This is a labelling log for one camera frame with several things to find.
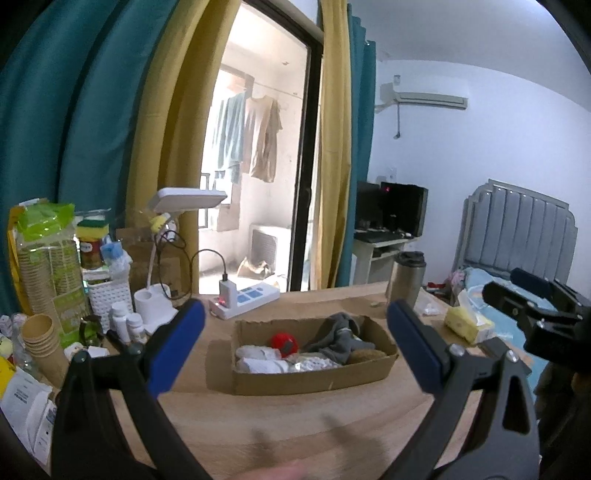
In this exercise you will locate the clear bag of cotton pads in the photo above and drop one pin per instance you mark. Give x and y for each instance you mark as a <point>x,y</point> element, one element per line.
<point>258,352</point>

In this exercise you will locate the yellow curtain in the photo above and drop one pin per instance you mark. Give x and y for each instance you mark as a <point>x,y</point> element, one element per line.
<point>334,161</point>
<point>184,115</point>

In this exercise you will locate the clear pack of cotton swabs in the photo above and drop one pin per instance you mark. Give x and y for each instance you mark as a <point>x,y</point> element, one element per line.
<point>316,363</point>

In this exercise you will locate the beige hanging shirt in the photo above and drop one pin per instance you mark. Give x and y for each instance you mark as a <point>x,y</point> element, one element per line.
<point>262,138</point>

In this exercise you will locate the plain grey sock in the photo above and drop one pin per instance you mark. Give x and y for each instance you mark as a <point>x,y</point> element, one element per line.
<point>339,348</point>

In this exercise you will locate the wall air conditioner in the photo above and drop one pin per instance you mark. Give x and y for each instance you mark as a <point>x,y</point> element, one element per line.
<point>425,98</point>

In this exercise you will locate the black and green tape roll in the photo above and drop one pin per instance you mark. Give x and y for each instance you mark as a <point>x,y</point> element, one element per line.
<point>91,332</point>

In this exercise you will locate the white desk lamp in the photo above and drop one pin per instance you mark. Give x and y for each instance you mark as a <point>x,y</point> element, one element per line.
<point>187,199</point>

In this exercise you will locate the white power strip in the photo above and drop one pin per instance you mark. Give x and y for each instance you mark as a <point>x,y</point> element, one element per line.
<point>251,297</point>

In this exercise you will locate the white plastic basket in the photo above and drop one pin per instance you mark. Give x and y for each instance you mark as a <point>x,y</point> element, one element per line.
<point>108,300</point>

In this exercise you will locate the blue and white bag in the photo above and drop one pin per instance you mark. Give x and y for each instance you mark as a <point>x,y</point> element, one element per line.
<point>115,258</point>

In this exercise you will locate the red knit ball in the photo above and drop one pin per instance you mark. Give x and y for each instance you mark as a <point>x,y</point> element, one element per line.
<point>282,344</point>

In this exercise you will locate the white computer desk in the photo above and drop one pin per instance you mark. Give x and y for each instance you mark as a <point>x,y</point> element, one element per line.
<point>374,261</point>

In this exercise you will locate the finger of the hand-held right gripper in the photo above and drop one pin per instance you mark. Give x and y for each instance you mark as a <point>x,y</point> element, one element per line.
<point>503,300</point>
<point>531,279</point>

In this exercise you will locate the clear plastic bag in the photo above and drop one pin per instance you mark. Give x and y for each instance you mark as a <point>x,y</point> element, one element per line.
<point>431,302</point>

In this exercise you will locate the white charger plug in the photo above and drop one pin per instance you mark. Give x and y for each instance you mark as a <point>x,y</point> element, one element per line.
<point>227,291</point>

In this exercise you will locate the grey padded bed headboard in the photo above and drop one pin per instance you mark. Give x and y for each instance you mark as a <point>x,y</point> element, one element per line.
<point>517,230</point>

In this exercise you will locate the black computer monitor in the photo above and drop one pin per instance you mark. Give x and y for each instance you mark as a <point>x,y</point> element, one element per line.
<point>404,207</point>

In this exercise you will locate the white paper packet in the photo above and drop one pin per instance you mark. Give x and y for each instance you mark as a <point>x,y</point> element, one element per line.
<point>27,410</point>

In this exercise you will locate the red jar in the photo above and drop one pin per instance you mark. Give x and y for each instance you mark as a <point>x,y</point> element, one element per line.
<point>91,254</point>

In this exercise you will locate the black door frame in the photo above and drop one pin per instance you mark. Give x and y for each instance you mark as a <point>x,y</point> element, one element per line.
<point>309,161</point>

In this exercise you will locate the brown cardboard box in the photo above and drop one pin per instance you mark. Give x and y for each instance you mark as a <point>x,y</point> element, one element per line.
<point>300,382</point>

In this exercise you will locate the stack of brown paper cups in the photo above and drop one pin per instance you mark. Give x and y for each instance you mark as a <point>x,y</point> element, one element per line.
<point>44,350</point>

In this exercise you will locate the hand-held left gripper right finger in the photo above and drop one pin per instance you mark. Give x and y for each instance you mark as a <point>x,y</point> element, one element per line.
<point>415,346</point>

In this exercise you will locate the green pack of paper cups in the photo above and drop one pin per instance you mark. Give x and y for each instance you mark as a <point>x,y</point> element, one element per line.
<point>48,277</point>

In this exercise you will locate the teal hanging shirt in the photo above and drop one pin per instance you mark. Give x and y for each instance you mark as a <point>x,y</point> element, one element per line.
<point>230,134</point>

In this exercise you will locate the stainless steel tumbler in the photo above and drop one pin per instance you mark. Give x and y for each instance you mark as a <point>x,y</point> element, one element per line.
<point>405,281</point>

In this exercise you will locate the yellow green sponge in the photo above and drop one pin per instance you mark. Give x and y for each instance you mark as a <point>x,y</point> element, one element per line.
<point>92,229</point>

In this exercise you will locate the white pill bottle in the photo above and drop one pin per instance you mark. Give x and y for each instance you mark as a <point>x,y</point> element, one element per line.
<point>119,323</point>
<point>136,328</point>

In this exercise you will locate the teal curtain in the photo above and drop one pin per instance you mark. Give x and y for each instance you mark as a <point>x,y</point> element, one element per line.
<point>360,138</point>
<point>69,115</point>

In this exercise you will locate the white sock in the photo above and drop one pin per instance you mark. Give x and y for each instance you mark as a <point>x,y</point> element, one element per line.
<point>263,367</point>

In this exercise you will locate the yellow tissue pack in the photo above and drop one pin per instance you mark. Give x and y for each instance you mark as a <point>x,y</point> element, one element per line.
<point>467,325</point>

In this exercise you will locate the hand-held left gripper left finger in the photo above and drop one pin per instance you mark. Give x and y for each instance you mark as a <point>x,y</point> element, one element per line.
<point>178,341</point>

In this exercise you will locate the grey patterned sock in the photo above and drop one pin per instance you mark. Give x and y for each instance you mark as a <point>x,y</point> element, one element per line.
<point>341,323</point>

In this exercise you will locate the black keyboard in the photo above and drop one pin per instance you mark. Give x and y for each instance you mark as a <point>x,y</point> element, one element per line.
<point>376,236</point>

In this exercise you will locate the outdoor air conditioner unit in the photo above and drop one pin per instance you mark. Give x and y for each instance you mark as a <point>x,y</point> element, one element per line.
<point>270,247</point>

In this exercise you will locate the tall brown cardboard carton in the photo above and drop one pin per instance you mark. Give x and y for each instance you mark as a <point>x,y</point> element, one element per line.
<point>138,258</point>

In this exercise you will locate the brown plush toy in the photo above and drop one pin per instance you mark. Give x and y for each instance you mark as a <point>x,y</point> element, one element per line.
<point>367,357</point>

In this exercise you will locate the blue bed sheet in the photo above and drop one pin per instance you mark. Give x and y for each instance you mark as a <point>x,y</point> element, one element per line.
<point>485,295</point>

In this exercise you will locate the person's right forearm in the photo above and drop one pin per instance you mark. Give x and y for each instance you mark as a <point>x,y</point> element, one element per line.
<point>563,415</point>

